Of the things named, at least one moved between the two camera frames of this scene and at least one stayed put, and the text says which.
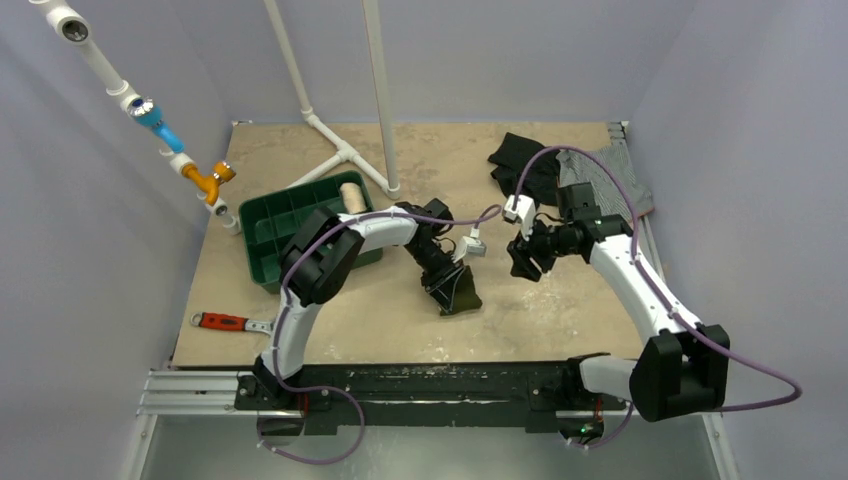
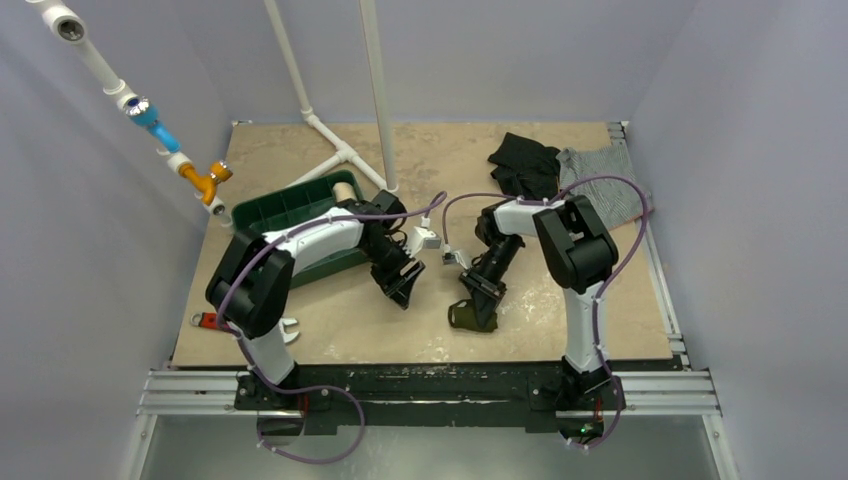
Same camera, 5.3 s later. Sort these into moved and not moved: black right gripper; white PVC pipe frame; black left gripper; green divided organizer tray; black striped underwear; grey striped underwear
Moved: black left gripper; black right gripper
Not moved: green divided organizer tray; grey striped underwear; white PVC pipe frame; black striped underwear
